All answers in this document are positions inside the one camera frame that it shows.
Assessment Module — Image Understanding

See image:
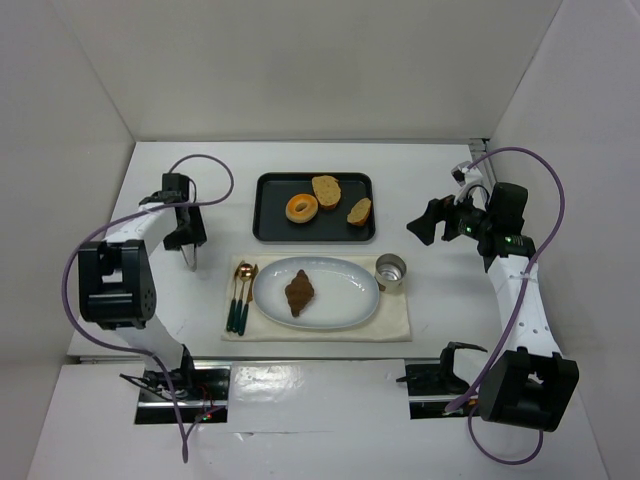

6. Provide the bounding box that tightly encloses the brown chocolate croissant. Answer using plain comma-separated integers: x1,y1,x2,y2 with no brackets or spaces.
284,270,315,318

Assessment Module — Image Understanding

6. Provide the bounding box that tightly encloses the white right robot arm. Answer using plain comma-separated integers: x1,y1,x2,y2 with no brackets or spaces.
407,183,579,432

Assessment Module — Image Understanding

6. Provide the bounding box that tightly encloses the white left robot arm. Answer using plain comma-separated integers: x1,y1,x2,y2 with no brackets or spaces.
77,173,207,390

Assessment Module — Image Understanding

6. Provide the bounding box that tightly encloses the small bread slice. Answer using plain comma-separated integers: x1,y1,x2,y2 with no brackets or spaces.
347,197,372,226

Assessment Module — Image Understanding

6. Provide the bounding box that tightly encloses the large bread slice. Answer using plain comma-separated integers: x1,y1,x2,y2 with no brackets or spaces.
311,175,342,210

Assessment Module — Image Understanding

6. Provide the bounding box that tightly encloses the stainless steel cup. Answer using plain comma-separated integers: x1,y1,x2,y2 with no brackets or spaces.
375,253,407,293

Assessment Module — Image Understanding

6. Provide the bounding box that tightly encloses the black baking tray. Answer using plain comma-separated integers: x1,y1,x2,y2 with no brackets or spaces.
253,172,376,243

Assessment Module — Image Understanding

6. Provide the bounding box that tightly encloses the light blue oval plate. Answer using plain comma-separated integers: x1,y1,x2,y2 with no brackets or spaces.
253,256,379,330

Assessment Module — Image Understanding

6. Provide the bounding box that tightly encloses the orange bagel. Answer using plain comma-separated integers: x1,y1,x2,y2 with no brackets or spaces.
285,194,319,224

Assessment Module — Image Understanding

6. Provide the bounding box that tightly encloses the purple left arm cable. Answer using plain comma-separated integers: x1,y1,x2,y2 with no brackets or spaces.
60,153,235,464

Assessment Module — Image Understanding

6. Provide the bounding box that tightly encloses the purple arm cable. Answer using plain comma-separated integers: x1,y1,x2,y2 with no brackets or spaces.
442,147,568,465
60,153,235,464

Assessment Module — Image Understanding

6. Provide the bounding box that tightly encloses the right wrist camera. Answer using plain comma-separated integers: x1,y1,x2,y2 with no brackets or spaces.
451,162,483,204

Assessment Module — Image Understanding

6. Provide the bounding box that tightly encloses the gold spoon green handle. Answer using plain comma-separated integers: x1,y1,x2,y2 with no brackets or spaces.
232,263,254,333

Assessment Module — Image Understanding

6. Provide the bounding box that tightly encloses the gold fork green handle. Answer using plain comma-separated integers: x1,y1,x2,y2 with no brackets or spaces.
225,260,245,332

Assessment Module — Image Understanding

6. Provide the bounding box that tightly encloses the gold knife green handle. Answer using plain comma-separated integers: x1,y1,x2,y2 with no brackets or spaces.
240,264,259,326

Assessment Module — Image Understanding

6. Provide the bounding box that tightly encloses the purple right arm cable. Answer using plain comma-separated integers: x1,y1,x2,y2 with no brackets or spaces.
442,147,568,465

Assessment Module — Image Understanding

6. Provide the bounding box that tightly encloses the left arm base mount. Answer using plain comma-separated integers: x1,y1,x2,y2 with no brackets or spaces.
121,364,231,425

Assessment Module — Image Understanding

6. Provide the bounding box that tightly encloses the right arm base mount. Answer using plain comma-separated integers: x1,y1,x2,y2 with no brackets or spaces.
396,360,476,420

